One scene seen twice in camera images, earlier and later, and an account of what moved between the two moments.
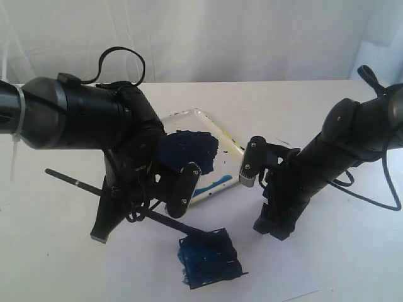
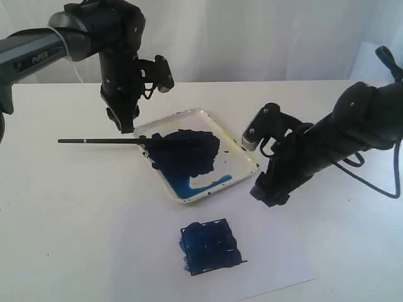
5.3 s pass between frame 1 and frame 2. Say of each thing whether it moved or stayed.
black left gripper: moved
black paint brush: moved
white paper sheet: stayed
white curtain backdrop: stayed
